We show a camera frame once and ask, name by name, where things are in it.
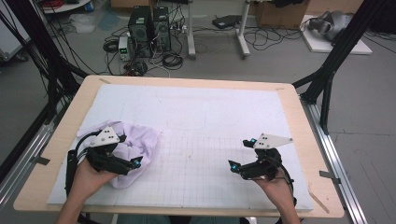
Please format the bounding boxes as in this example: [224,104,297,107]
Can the grey rounded device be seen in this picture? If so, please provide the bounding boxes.
[307,9,354,42]

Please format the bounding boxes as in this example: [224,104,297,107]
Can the aluminium rail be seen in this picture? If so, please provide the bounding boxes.
[0,99,71,213]
[300,96,370,224]

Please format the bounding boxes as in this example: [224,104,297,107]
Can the black flat device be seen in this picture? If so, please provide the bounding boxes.
[212,14,243,30]

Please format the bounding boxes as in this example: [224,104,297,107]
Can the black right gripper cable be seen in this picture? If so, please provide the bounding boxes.
[270,155,298,208]

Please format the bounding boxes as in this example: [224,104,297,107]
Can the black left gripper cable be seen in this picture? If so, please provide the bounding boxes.
[64,130,102,198]

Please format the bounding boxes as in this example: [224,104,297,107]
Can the clear plastic bag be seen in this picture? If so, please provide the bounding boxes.
[68,13,97,35]

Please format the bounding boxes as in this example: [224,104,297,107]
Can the round white table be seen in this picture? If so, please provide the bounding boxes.
[41,0,92,15]

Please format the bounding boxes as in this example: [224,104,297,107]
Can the black metal frame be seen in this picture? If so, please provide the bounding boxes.
[0,0,90,125]
[291,0,396,135]

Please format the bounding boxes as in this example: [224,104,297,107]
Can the white gridded foam mat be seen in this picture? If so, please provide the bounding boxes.
[46,83,315,213]

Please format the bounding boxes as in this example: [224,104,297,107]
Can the thin wooden stick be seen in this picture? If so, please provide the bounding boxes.
[307,189,331,215]

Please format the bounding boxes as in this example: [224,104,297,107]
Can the low cardboard box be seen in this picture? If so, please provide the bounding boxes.
[110,0,157,9]

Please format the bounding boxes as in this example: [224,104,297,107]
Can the grey metal bracket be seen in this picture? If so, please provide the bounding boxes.
[318,170,342,185]
[31,155,51,166]

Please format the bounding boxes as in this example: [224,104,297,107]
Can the white cabinet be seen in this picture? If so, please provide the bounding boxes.
[0,12,32,62]

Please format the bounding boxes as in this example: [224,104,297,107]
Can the black computer tower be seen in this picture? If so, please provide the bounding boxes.
[152,6,172,53]
[127,5,154,59]

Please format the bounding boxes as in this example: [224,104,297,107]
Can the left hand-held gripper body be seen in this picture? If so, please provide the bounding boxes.
[84,125,134,175]

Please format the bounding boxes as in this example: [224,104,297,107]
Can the person's right hand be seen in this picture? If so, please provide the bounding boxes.
[251,173,297,217]

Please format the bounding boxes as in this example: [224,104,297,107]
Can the large cardboard box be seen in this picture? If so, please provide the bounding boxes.
[255,0,311,31]

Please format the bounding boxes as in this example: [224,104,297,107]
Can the white bench power supply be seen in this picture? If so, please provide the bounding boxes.
[118,35,132,62]

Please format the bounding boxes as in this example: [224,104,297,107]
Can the coil of black cable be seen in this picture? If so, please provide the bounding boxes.
[162,52,185,71]
[102,38,120,54]

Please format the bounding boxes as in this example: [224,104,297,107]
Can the white metal stand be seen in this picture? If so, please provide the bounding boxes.
[186,0,251,61]

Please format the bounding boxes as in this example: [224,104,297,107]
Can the loose black floor cables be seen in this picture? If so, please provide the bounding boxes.
[243,26,304,51]

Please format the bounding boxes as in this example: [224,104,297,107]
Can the light wooden table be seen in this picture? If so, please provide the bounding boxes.
[12,74,346,219]

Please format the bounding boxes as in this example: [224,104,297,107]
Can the light purple towel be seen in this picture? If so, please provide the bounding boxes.
[77,120,163,189]

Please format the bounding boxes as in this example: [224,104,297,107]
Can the tangle of coloured wires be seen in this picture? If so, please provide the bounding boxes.
[123,60,149,77]

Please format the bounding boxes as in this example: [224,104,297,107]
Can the teal plastic sheet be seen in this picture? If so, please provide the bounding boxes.
[99,10,120,32]

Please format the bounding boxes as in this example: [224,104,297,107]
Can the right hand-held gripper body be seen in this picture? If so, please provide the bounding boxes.
[238,133,294,182]

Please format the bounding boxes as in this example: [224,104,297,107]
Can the person's left hand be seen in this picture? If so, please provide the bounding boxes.
[68,159,120,201]

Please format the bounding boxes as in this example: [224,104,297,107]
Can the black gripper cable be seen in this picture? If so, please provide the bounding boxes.
[64,130,102,198]
[270,155,298,208]

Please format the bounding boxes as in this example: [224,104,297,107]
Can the white floor board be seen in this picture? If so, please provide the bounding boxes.
[300,13,374,56]

